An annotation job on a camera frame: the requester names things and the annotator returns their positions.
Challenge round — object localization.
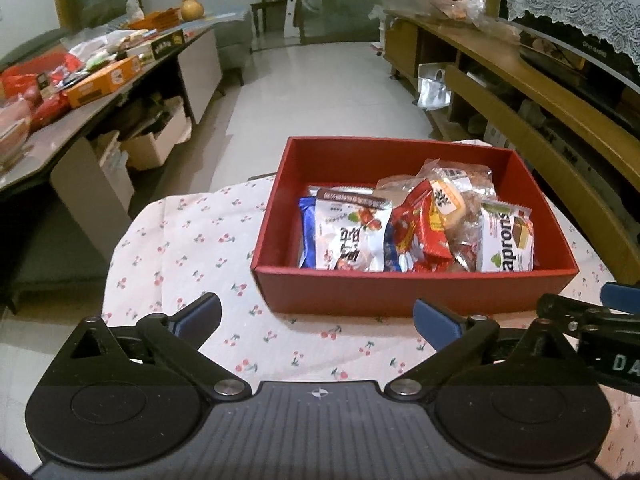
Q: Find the red snack bag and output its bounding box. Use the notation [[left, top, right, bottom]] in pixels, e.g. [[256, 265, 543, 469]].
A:
[[390, 180, 452, 273]]

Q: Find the white green wafer packet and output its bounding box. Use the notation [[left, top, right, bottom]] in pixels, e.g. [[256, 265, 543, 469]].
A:
[[476, 200, 535, 273]]

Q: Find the round bun white label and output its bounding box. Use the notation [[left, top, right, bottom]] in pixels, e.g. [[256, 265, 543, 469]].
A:
[[430, 168, 480, 233]]

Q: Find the white red jujube packet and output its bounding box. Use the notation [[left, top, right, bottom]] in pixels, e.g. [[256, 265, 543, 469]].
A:
[[314, 188, 392, 272]]

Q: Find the orange clear snack bag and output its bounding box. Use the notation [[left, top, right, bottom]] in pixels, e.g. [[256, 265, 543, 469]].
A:
[[374, 159, 498, 209]]

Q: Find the dark blue foil packet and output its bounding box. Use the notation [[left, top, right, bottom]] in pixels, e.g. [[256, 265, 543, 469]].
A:
[[298, 196, 316, 269]]

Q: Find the red cardboard box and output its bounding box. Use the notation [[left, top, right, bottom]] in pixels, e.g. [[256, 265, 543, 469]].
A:
[[252, 138, 578, 316]]

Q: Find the wooden tv cabinet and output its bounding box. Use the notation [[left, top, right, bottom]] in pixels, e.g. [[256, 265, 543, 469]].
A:
[[384, 12, 639, 285]]

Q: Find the white storage box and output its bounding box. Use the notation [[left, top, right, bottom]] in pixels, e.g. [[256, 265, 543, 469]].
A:
[[122, 96, 192, 171]]

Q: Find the orange long box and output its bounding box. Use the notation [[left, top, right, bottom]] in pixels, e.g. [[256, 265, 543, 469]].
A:
[[64, 56, 142, 108]]

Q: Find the cluttered side table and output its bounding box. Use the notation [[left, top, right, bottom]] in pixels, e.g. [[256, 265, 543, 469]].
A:
[[1, 16, 222, 259]]

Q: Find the round yellow fruit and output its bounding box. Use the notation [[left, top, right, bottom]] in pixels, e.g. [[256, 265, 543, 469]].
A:
[[180, 0, 205, 22]]

